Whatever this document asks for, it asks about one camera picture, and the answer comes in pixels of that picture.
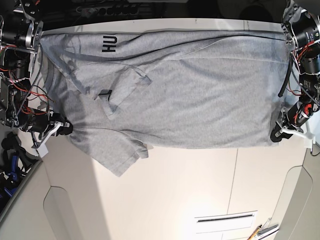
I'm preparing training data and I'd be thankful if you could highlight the grey T-shirt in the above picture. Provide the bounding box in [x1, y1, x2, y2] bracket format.
[41, 30, 289, 176]

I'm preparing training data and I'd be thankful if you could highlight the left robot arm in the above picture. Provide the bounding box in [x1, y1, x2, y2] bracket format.
[270, 0, 320, 145]

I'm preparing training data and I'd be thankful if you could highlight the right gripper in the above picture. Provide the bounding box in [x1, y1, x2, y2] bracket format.
[18, 111, 73, 146]

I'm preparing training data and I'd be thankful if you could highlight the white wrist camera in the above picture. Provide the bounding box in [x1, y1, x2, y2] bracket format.
[31, 144, 49, 158]
[303, 131, 316, 152]

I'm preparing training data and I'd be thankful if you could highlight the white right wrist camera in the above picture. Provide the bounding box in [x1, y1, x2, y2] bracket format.
[31, 144, 49, 158]

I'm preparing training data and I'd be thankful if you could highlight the black and blue tool pile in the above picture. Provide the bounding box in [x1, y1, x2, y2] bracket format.
[0, 132, 39, 202]

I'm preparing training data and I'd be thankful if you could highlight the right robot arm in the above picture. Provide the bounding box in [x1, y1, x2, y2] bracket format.
[0, 0, 73, 148]

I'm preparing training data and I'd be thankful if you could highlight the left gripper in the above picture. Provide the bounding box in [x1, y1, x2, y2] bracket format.
[270, 101, 314, 143]

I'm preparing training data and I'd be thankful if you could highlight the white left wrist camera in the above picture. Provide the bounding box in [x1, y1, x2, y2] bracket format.
[303, 131, 316, 152]

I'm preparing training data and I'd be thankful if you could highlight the black power strip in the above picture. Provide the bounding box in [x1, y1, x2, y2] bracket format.
[75, 4, 140, 16]

